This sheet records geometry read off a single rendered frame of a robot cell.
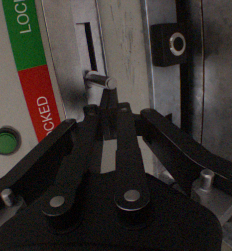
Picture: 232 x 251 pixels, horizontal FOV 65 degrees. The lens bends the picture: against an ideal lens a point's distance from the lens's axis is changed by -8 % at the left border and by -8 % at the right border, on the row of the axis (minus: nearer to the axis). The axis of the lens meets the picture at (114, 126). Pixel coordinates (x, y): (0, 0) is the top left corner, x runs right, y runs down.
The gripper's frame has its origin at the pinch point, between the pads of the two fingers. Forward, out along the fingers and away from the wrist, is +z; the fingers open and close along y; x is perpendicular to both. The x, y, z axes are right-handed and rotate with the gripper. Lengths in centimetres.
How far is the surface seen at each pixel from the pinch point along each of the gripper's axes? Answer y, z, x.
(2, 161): -14.3, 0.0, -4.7
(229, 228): 16.2, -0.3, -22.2
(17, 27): -8.9, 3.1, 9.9
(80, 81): -2.8, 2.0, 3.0
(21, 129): -11.2, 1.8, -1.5
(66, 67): -3.9, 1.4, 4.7
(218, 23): 15.9, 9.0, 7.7
